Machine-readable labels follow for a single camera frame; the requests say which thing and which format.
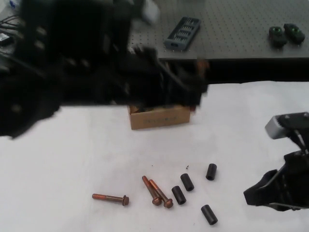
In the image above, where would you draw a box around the small cardboard box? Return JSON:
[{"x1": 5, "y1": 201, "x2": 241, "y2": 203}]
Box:
[{"x1": 127, "y1": 103, "x2": 192, "y2": 131}]

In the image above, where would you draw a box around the black cylindrical sleeve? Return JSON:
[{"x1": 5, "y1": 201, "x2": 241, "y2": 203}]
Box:
[
  {"x1": 180, "y1": 173, "x2": 195, "y2": 192},
  {"x1": 205, "y1": 163, "x2": 217, "y2": 181},
  {"x1": 200, "y1": 204, "x2": 219, "y2": 226},
  {"x1": 171, "y1": 185, "x2": 187, "y2": 205}
]

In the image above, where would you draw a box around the copper flange bolt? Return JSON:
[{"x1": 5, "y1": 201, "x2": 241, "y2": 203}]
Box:
[
  {"x1": 141, "y1": 175, "x2": 162, "y2": 206},
  {"x1": 92, "y1": 193, "x2": 130, "y2": 207},
  {"x1": 148, "y1": 179, "x2": 174, "y2": 209}
]

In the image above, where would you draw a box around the black device with green light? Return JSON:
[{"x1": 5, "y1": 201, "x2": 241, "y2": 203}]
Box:
[
  {"x1": 283, "y1": 23, "x2": 306, "y2": 45},
  {"x1": 268, "y1": 26, "x2": 288, "y2": 48}
]

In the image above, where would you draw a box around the metal bench with holes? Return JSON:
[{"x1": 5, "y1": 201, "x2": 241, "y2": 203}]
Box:
[{"x1": 130, "y1": 0, "x2": 309, "y2": 60}]

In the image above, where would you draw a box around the grey screwdriver bit case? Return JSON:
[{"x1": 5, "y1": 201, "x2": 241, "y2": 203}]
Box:
[{"x1": 164, "y1": 16, "x2": 202, "y2": 52}]

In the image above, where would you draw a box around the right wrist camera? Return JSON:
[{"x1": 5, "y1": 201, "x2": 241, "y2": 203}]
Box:
[{"x1": 265, "y1": 115, "x2": 287, "y2": 140}]

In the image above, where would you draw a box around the black cable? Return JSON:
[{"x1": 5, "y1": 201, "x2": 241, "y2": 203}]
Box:
[{"x1": 0, "y1": 14, "x2": 22, "y2": 32}]

